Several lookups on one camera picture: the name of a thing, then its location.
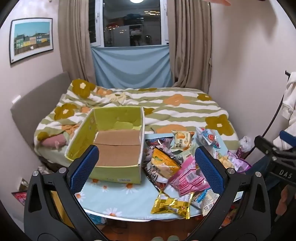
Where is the crumpled white tissue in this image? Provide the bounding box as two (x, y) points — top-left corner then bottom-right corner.
(239, 136), (255, 152)

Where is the pink pillow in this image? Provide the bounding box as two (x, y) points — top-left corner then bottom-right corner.
(42, 134), (68, 147)

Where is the pink snack packet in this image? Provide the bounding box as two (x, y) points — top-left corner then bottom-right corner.
(169, 155), (211, 196)

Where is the black curved hoop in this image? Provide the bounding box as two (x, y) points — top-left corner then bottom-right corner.
(261, 89), (287, 139)

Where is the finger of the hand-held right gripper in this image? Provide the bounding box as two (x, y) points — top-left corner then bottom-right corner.
(254, 136), (281, 160)

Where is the pile of mixed snack packets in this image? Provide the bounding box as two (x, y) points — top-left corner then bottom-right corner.
(144, 126), (252, 219)

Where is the framed wall picture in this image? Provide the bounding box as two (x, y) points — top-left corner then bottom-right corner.
(9, 17), (54, 65)

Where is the white hanging garment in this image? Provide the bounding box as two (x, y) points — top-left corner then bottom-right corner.
(282, 72), (296, 120)

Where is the orange chip bag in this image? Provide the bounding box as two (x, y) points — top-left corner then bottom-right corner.
(150, 148), (182, 179)

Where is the green cardboard box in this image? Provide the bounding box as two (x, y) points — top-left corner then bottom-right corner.
(65, 106), (146, 184)

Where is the grey bed headboard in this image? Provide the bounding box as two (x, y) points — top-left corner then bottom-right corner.
(10, 71), (72, 149)

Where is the striped floral blanket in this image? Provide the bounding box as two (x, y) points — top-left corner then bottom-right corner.
(34, 79), (240, 151)

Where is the beige curtain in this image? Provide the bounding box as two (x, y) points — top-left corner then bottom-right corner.
(58, 0), (95, 84)
(166, 0), (212, 94)

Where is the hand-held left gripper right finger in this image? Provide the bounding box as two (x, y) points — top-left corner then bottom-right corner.
(195, 146), (272, 241)

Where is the red package on floor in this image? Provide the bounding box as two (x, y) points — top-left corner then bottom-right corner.
(11, 191), (28, 207)

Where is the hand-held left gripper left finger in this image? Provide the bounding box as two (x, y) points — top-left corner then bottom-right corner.
(24, 145), (100, 241)

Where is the blue cloth under window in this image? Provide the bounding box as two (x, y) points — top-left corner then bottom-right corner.
(91, 44), (174, 89)

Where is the person's right hand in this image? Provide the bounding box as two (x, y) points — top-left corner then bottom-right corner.
(275, 185), (293, 217)

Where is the window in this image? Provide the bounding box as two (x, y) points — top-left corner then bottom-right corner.
(89, 0), (170, 48)

